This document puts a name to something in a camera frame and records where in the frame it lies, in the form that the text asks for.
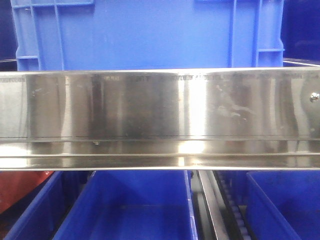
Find blue bin centre lower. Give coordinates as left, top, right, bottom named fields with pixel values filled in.
left=54, top=170, right=198, bottom=240

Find blue bin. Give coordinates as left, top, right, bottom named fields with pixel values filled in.
left=54, top=170, right=198, bottom=240
left=5, top=171, right=67, bottom=240
left=246, top=170, right=320, bottom=240

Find large blue crate on shelf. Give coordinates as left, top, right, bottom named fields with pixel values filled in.
left=11, top=0, right=284, bottom=71

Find blue bin right lower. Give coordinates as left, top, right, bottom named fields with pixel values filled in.
left=246, top=170, right=320, bottom=240

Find blue bin left lower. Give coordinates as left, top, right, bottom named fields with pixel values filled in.
left=5, top=171, right=67, bottom=240

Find shelf bolt chrome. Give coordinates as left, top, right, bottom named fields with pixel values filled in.
left=309, top=92, right=320, bottom=103

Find red bin lower left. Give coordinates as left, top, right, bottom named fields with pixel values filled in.
left=0, top=171, right=54, bottom=213

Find stainless steel shelf rail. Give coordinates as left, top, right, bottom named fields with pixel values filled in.
left=0, top=67, right=320, bottom=171

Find steel roller track rail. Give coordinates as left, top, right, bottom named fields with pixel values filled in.
left=198, top=170, right=230, bottom=240

